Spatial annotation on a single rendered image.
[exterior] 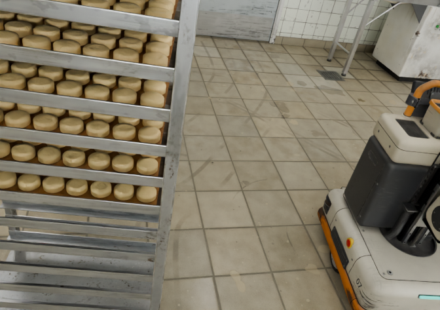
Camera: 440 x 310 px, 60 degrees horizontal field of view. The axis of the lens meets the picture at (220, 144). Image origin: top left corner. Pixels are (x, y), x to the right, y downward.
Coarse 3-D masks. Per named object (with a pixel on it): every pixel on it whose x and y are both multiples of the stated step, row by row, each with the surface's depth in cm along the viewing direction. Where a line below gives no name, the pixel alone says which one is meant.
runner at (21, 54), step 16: (0, 48) 68; (16, 48) 68; (32, 48) 68; (48, 64) 70; (64, 64) 70; (80, 64) 70; (96, 64) 70; (112, 64) 71; (128, 64) 71; (144, 64) 71; (160, 80) 73
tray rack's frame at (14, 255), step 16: (16, 256) 157; (32, 256) 158; (48, 256) 160; (64, 256) 161; (80, 256) 162; (0, 272) 150; (16, 272) 151; (144, 272) 161; (128, 288) 154; (144, 288) 155; (96, 304) 146; (112, 304) 147; (128, 304) 148; (144, 304) 149
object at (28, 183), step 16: (0, 176) 92; (16, 176) 95; (32, 176) 93; (48, 176) 94; (32, 192) 92; (48, 192) 92; (64, 192) 94; (80, 192) 93; (96, 192) 93; (112, 192) 96; (128, 192) 94; (144, 192) 95
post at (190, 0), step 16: (192, 0) 61; (192, 16) 63; (192, 32) 64; (176, 48) 66; (192, 48) 66; (176, 64) 68; (176, 80) 69; (176, 96) 71; (176, 112) 73; (176, 128) 75; (176, 144) 78; (176, 160) 80; (176, 176) 82; (160, 208) 88; (160, 224) 91; (160, 240) 94; (160, 256) 98; (160, 272) 101; (160, 288) 105
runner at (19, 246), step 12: (0, 240) 101; (48, 252) 100; (60, 252) 100; (72, 252) 100; (84, 252) 100; (96, 252) 101; (108, 252) 101; (120, 252) 101; (132, 252) 101; (144, 252) 105
